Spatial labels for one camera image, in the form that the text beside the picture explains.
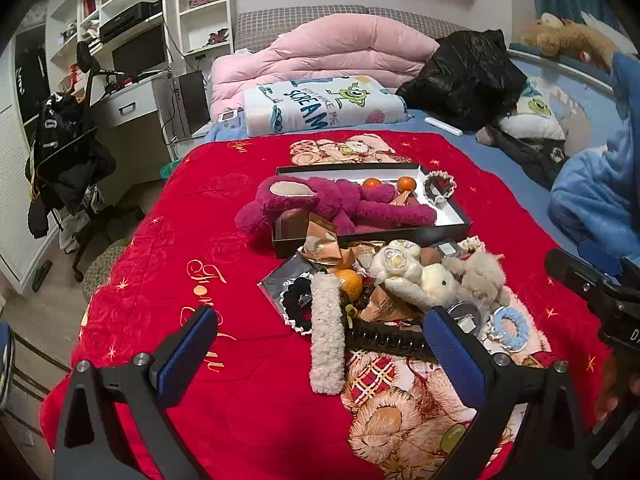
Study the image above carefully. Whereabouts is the brown white-trimmed crochet scrunchie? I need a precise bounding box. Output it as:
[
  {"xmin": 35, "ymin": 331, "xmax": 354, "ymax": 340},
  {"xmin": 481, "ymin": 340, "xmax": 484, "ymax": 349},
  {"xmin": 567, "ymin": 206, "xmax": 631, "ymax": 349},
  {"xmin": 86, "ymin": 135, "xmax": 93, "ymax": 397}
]
[{"xmin": 423, "ymin": 170, "xmax": 457, "ymax": 207}]

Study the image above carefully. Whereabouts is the black jacket on chair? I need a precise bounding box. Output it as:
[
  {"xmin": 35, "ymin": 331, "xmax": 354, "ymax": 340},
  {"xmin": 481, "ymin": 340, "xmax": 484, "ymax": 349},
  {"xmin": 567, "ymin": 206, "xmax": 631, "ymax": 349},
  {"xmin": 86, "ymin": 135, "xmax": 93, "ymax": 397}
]
[{"xmin": 26, "ymin": 92, "xmax": 117, "ymax": 238}]

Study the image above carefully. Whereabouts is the red printed blanket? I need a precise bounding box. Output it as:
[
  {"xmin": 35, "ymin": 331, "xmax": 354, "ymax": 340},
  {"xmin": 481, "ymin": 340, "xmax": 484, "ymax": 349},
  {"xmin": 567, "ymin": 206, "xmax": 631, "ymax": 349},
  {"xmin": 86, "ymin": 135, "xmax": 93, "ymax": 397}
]
[{"xmin": 40, "ymin": 129, "xmax": 613, "ymax": 480}]

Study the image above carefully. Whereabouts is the beige plush dog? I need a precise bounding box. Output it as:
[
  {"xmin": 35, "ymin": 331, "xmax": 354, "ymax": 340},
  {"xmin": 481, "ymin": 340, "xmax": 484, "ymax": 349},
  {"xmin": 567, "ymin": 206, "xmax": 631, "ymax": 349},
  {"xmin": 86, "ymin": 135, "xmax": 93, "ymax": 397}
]
[{"xmin": 442, "ymin": 250, "xmax": 511, "ymax": 311}]

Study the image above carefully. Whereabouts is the silver foil bag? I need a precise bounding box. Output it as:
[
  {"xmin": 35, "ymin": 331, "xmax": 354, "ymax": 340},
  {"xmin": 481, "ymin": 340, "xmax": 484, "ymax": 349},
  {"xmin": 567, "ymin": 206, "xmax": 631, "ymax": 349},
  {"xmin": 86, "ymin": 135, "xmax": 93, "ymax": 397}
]
[{"xmin": 257, "ymin": 252, "xmax": 321, "ymax": 321}]

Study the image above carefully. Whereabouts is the monster printed blanket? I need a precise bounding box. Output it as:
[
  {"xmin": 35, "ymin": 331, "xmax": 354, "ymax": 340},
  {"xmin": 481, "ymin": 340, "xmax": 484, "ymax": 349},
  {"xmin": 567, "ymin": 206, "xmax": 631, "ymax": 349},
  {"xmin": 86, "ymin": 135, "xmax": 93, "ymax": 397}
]
[{"xmin": 243, "ymin": 75, "xmax": 415, "ymax": 137}]

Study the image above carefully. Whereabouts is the dark clothing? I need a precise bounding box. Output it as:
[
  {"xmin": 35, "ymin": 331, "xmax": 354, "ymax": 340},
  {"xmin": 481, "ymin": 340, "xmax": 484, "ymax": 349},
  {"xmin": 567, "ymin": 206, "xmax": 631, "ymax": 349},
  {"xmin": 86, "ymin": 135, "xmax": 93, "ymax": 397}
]
[{"xmin": 475, "ymin": 125, "xmax": 571, "ymax": 191}]

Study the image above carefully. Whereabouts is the white plush rabbit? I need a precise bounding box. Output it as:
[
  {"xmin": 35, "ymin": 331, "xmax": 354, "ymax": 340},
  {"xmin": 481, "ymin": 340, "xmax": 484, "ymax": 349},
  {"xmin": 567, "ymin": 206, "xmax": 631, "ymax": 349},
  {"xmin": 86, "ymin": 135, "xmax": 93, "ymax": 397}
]
[{"xmin": 369, "ymin": 240, "xmax": 461, "ymax": 311}]

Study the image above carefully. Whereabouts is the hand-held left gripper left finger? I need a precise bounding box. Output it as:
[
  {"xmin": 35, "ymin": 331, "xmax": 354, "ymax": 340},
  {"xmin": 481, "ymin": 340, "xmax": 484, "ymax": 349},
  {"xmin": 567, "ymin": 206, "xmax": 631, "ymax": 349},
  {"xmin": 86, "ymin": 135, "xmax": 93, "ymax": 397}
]
[{"xmin": 54, "ymin": 306, "xmax": 219, "ymax": 480}]

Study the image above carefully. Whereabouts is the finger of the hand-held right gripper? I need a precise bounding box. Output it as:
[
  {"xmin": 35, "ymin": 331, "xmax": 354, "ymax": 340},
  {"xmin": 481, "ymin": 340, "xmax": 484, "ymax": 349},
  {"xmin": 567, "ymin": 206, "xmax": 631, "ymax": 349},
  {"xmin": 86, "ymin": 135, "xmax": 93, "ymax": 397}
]
[{"xmin": 544, "ymin": 241, "xmax": 626, "ymax": 313}]

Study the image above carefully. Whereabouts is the black box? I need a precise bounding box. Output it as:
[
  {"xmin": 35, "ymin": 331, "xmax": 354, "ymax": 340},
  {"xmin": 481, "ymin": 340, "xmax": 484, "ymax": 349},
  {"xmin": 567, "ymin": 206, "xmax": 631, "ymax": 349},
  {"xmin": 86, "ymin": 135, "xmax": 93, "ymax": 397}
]
[{"xmin": 271, "ymin": 162, "xmax": 473, "ymax": 260}]

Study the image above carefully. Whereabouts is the blue bed sheet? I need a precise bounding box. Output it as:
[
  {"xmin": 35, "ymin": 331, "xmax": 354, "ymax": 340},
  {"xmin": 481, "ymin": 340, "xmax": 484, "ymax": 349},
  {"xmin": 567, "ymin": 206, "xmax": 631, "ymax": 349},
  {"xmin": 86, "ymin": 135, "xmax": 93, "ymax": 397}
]
[{"xmin": 207, "ymin": 52, "xmax": 640, "ymax": 256}]

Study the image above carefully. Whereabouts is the brown teddy bear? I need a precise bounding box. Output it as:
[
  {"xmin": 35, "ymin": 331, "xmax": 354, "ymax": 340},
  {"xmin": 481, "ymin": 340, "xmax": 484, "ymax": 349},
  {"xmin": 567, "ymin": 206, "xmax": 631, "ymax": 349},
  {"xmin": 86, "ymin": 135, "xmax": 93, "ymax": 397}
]
[{"xmin": 520, "ymin": 12, "xmax": 621, "ymax": 68}]

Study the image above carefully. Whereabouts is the black hair comb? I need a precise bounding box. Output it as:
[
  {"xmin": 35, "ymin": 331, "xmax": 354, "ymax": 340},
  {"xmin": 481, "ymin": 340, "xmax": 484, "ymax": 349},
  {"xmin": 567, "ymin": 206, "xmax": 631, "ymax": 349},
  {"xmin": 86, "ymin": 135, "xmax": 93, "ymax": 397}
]
[{"xmin": 345, "ymin": 321, "xmax": 441, "ymax": 363}]

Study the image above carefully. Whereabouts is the white wardrobe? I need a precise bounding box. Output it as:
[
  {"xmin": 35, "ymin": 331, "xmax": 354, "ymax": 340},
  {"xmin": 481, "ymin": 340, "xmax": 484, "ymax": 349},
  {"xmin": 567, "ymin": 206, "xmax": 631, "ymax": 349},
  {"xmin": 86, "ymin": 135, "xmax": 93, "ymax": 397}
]
[{"xmin": 0, "ymin": 25, "xmax": 51, "ymax": 296}]

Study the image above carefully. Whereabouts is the magenta plush bear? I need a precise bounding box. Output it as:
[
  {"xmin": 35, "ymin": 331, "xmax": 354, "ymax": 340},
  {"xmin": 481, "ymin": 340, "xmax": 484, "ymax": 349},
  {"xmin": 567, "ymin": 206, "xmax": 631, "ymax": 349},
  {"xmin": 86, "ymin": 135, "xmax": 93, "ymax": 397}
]
[{"xmin": 235, "ymin": 175, "xmax": 438, "ymax": 238}]

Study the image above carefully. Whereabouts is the grey checked headboard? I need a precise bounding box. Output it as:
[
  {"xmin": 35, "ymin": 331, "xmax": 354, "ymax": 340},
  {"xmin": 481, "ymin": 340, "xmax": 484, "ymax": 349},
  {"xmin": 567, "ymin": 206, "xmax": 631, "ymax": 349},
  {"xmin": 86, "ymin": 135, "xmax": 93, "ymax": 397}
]
[{"xmin": 235, "ymin": 7, "xmax": 471, "ymax": 53}]

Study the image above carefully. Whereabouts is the pink quilt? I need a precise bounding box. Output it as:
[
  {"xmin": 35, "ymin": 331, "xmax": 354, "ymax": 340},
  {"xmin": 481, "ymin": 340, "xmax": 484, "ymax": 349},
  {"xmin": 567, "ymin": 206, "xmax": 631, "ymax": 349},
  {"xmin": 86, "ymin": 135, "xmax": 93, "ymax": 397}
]
[{"xmin": 210, "ymin": 14, "xmax": 441, "ymax": 121}]

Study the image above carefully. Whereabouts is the gold snack packet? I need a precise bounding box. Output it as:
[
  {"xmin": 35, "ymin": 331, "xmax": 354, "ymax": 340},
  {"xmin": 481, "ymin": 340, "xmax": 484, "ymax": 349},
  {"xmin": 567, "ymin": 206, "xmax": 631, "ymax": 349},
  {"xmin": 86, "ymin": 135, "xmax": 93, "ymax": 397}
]
[{"xmin": 300, "ymin": 212, "xmax": 358, "ymax": 271}]

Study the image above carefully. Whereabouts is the black office chair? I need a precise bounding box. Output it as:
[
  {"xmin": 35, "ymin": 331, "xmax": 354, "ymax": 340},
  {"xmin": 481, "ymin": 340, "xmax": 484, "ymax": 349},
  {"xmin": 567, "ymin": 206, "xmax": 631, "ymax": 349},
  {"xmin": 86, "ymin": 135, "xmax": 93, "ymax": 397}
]
[{"xmin": 25, "ymin": 42, "xmax": 118, "ymax": 283}]

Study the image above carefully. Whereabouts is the blue fleece blanket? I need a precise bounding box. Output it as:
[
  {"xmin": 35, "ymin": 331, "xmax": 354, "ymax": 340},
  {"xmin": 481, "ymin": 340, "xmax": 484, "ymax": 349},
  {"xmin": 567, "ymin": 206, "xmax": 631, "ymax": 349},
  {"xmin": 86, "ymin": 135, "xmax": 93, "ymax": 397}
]
[{"xmin": 550, "ymin": 52, "xmax": 640, "ymax": 261}]

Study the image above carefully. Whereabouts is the blue scrunchie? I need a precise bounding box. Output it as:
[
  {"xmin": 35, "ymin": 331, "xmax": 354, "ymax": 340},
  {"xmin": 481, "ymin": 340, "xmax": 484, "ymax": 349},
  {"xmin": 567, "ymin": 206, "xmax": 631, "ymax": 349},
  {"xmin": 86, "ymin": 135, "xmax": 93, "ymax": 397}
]
[{"xmin": 487, "ymin": 306, "xmax": 532, "ymax": 352}]

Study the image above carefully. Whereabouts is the black crochet scrunchie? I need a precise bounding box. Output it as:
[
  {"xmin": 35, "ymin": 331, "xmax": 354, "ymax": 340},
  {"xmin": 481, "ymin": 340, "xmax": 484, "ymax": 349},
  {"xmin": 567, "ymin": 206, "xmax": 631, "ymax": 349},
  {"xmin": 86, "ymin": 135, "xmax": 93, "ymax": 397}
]
[{"xmin": 277, "ymin": 275, "xmax": 321, "ymax": 333}]

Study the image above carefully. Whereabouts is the white bookshelf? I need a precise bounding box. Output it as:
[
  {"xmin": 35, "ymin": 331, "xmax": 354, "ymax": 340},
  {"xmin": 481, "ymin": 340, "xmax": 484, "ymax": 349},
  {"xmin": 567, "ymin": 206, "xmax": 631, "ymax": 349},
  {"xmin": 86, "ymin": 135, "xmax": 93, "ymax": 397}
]
[{"xmin": 45, "ymin": 0, "xmax": 236, "ymax": 76}]

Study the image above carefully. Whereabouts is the black remote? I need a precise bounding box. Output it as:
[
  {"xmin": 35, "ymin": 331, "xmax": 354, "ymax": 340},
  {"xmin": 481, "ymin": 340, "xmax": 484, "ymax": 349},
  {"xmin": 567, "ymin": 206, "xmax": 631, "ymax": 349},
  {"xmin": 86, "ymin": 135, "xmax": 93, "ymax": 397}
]
[{"xmin": 31, "ymin": 260, "xmax": 53, "ymax": 293}]

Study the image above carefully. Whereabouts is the white remote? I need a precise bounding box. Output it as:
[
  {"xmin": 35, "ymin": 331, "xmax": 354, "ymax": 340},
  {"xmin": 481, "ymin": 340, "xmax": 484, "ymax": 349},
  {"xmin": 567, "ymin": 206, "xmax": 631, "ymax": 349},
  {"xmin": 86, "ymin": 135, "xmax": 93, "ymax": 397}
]
[{"xmin": 425, "ymin": 117, "xmax": 463, "ymax": 136}]

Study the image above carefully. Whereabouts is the woven pouf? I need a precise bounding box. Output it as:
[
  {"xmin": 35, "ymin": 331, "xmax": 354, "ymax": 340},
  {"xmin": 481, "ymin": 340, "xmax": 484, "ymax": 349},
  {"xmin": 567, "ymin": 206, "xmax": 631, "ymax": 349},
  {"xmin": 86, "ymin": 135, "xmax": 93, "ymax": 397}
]
[{"xmin": 82, "ymin": 240, "xmax": 133, "ymax": 303}]

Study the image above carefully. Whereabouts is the black puffer jacket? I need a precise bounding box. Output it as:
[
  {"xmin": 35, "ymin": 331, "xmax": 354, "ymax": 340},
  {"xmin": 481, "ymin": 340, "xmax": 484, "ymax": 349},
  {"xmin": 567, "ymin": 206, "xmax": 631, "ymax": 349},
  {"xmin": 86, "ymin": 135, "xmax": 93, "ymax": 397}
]
[{"xmin": 395, "ymin": 30, "xmax": 528, "ymax": 131}]

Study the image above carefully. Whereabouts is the black printer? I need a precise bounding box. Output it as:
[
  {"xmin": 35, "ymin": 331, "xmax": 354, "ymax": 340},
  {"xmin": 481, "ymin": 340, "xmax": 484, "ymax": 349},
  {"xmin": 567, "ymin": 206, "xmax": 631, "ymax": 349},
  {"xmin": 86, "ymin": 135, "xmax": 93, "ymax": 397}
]
[{"xmin": 99, "ymin": 2, "xmax": 163, "ymax": 43}]

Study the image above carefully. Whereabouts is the cream fleece headband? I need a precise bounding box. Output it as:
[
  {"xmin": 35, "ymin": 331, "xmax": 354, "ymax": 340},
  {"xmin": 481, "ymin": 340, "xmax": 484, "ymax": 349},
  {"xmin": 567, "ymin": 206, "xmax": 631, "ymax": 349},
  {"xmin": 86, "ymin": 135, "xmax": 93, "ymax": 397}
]
[{"xmin": 310, "ymin": 274, "xmax": 348, "ymax": 395}]

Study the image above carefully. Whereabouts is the black computer tower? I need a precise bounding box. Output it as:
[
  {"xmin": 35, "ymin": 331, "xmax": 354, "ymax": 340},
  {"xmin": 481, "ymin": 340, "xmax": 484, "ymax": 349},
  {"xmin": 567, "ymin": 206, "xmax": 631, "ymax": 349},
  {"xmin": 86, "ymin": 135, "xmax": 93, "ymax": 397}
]
[{"xmin": 172, "ymin": 71, "xmax": 211, "ymax": 136}]

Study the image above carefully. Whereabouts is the monster printed pillow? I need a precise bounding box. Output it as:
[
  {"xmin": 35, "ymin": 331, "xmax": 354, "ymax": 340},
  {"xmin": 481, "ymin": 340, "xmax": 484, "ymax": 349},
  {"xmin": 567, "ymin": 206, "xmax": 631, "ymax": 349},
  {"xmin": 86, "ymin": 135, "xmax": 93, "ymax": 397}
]
[{"xmin": 497, "ymin": 82, "xmax": 568, "ymax": 142}]

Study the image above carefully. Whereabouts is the black microphone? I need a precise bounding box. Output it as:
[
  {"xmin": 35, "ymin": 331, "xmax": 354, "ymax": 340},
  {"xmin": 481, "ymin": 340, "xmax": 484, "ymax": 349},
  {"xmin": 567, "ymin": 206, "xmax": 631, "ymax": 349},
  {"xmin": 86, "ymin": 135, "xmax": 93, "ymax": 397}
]
[{"xmin": 76, "ymin": 41, "xmax": 101, "ymax": 73}]

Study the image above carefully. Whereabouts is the black monitor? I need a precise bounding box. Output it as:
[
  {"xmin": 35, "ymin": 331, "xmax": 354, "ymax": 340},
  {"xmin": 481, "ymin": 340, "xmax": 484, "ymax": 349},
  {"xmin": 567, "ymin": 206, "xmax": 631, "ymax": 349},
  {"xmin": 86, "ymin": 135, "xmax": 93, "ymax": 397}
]
[{"xmin": 112, "ymin": 25, "xmax": 168, "ymax": 78}]

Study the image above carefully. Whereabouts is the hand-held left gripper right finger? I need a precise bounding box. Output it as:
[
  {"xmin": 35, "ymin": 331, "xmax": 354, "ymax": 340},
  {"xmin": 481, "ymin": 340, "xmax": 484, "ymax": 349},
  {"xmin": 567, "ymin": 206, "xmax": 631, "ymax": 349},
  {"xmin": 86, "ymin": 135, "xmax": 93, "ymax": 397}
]
[{"xmin": 422, "ymin": 306, "xmax": 587, "ymax": 480}]

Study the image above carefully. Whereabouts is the person's right hand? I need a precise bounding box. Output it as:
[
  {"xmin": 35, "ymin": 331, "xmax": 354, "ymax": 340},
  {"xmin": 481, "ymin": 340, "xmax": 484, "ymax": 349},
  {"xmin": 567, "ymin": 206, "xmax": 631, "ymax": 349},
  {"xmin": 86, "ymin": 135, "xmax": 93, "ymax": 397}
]
[{"xmin": 595, "ymin": 355, "xmax": 623, "ymax": 423}]

